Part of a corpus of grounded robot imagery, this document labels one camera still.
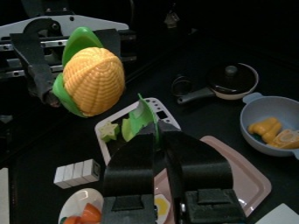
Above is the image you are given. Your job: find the small cream toy saucepan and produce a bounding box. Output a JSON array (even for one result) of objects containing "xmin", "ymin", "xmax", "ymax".
[{"xmin": 177, "ymin": 62, "xmax": 261, "ymax": 106}]

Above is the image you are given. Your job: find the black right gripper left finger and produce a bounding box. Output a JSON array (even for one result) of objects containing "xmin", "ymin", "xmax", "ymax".
[{"xmin": 102, "ymin": 132, "xmax": 159, "ymax": 224}]

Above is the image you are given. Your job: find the black wire ring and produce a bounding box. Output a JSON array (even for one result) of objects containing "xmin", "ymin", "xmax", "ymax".
[{"xmin": 171, "ymin": 75, "xmax": 194, "ymax": 97}]

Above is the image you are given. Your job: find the toy fried egg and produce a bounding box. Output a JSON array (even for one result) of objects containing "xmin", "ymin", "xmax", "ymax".
[{"xmin": 154, "ymin": 193, "xmax": 173, "ymax": 217}]

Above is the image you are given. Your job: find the yellow toy food piece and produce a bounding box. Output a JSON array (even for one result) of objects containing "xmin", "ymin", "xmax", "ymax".
[{"xmin": 247, "ymin": 116, "xmax": 285, "ymax": 144}]

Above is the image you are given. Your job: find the orange toy carrot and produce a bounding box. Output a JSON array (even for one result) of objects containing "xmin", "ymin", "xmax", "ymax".
[{"xmin": 61, "ymin": 202, "xmax": 105, "ymax": 224}]

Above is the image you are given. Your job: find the black pan lid with knob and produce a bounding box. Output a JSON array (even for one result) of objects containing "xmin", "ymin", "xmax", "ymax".
[{"xmin": 207, "ymin": 64, "xmax": 258, "ymax": 95}]

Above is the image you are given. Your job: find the white segmented block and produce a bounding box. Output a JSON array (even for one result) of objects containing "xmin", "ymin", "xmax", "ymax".
[{"xmin": 53, "ymin": 158, "xmax": 102, "ymax": 190}]

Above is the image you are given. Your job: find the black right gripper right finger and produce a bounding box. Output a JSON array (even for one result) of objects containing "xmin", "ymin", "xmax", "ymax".
[{"xmin": 157, "ymin": 121, "xmax": 249, "ymax": 224}]

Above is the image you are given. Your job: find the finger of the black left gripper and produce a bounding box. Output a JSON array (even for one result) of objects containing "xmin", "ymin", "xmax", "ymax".
[
  {"xmin": 93, "ymin": 28, "xmax": 123, "ymax": 58},
  {"xmin": 10, "ymin": 17, "xmax": 62, "ymax": 108}
]

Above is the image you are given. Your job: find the thin green corn husk leaf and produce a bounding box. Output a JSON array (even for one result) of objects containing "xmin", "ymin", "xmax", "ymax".
[{"xmin": 121, "ymin": 93, "xmax": 162, "ymax": 144}]

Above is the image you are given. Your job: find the green star fruit slice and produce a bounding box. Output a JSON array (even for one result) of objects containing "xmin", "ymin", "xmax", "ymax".
[{"xmin": 98, "ymin": 121, "xmax": 122, "ymax": 144}]

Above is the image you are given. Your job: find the white perforated tray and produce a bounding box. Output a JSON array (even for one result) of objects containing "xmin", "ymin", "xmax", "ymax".
[{"xmin": 94, "ymin": 97, "xmax": 183, "ymax": 167}]

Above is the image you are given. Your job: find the white flat box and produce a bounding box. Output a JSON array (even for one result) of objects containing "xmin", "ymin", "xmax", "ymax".
[{"xmin": 254, "ymin": 202, "xmax": 299, "ymax": 224}]

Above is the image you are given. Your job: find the white round plate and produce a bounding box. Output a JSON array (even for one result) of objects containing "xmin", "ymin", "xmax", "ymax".
[{"xmin": 58, "ymin": 187, "xmax": 107, "ymax": 224}]

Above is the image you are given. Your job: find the grey-blue toy pot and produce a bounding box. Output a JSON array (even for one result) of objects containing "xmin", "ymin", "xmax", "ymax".
[{"xmin": 238, "ymin": 92, "xmax": 299, "ymax": 160}]

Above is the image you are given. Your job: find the white board edge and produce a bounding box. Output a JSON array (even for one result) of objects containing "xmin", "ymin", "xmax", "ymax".
[{"xmin": 0, "ymin": 167, "xmax": 11, "ymax": 224}]

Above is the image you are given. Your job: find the yellow toy corn cob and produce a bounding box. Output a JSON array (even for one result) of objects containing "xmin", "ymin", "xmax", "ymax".
[
  {"xmin": 51, "ymin": 26, "xmax": 106, "ymax": 119},
  {"xmin": 62, "ymin": 46, "xmax": 127, "ymax": 118}
]

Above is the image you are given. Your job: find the orange sliced toy food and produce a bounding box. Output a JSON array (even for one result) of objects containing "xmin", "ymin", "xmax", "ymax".
[{"xmin": 267, "ymin": 129, "xmax": 299, "ymax": 151}]

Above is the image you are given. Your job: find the pink plastic tray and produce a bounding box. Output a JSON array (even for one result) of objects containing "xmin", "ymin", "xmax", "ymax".
[{"xmin": 153, "ymin": 135, "xmax": 274, "ymax": 224}]

